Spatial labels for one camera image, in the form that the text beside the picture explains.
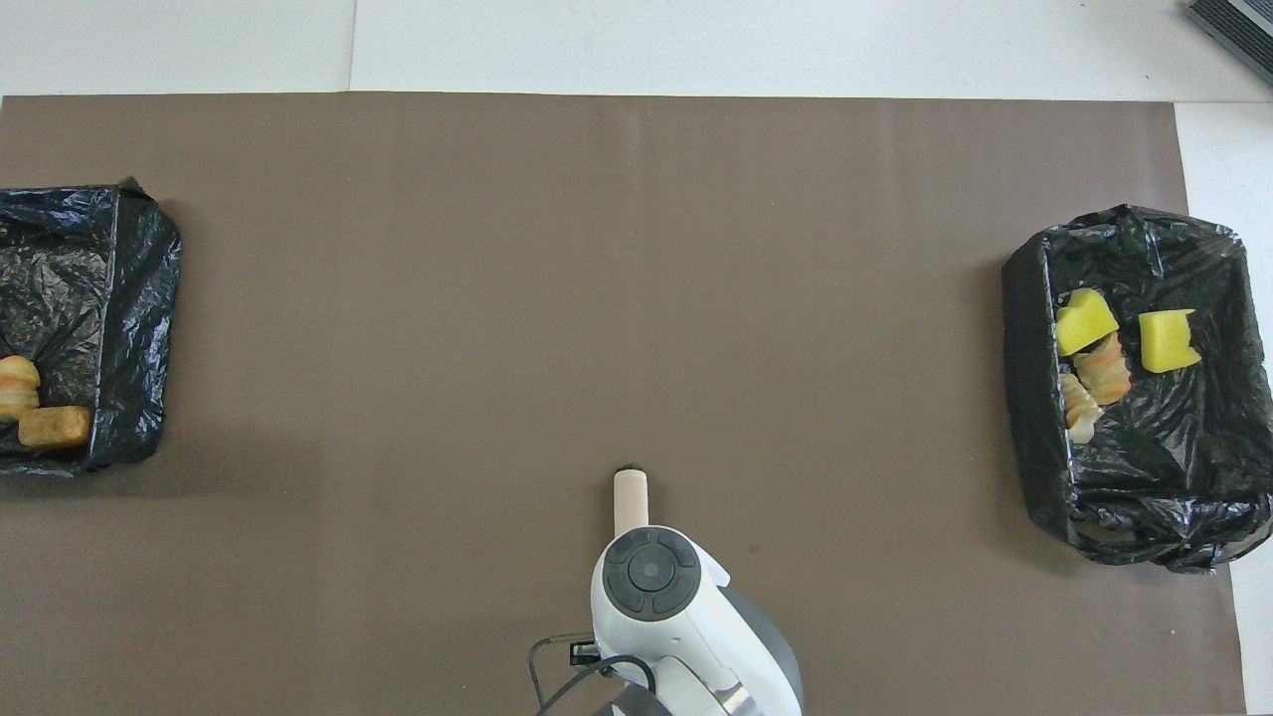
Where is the brown bread roll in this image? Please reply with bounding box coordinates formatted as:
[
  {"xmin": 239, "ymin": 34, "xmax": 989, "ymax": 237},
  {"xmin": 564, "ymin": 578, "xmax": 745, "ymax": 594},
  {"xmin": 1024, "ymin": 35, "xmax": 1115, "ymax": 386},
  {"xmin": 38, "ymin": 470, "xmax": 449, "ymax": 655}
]
[{"xmin": 17, "ymin": 405, "xmax": 93, "ymax": 451}]

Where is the brown paper table mat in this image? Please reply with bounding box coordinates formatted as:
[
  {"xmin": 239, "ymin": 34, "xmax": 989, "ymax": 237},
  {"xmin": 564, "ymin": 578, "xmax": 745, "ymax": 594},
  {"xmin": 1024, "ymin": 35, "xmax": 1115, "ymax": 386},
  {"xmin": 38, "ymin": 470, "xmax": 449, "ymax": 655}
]
[{"xmin": 0, "ymin": 92, "xmax": 1246, "ymax": 716}]

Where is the pale chip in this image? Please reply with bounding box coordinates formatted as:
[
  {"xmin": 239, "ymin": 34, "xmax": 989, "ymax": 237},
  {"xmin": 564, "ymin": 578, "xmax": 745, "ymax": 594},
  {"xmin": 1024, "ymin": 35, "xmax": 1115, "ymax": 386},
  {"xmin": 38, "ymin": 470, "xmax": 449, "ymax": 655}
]
[{"xmin": 0, "ymin": 355, "xmax": 42, "ymax": 423}]

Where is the yellow sponge piece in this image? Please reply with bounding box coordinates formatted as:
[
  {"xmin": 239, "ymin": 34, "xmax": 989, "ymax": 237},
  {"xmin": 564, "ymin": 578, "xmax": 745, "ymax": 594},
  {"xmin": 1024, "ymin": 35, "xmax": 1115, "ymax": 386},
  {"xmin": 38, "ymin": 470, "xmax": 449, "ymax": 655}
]
[{"xmin": 1054, "ymin": 288, "xmax": 1122, "ymax": 359}]

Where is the grey ribbed device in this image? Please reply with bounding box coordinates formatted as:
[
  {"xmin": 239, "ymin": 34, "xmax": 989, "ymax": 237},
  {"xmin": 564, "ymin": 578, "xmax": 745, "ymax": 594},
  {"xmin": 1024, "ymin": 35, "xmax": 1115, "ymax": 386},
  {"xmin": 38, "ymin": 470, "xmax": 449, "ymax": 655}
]
[{"xmin": 1183, "ymin": 0, "xmax": 1273, "ymax": 86}]

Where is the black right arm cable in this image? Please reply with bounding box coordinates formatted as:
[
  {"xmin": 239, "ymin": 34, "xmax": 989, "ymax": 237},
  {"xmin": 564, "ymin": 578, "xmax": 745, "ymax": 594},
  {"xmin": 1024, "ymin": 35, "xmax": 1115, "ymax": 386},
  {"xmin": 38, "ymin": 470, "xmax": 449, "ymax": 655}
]
[{"xmin": 528, "ymin": 633, "xmax": 659, "ymax": 716}]

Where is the beige hand brush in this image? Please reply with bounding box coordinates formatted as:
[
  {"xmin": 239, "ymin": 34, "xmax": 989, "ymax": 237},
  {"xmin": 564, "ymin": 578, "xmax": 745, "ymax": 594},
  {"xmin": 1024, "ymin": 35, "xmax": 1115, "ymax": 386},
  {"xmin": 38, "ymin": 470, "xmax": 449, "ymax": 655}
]
[{"xmin": 613, "ymin": 464, "xmax": 651, "ymax": 540}]

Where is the green and yellow sponge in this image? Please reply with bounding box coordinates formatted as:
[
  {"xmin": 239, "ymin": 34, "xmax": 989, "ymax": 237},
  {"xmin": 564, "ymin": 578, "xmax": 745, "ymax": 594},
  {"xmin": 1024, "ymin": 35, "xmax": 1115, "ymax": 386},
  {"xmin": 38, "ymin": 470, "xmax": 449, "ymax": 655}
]
[{"xmin": 1138, "ymin": 309, "xmax": 1202, "ymax": 375}]

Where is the black bag-lined bin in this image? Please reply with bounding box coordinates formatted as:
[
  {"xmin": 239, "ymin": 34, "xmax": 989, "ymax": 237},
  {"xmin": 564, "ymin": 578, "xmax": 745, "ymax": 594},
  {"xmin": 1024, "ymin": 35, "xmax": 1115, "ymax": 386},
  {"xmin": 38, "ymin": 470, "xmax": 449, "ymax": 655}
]
[
  {"xmin": 0, "ymin": 179, "xmax": 183, "ymax": 476},
  {"xmin": 1001, "ymin": 204, "xmax": 1273, "ymax": 575}
]

